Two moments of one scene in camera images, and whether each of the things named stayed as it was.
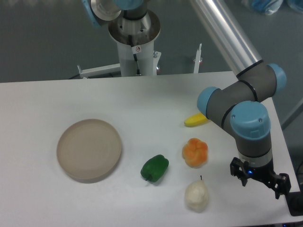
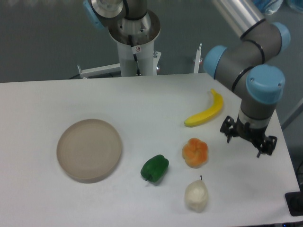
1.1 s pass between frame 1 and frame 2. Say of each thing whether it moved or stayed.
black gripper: moved
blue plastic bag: stayed
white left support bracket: stayed
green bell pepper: stayed
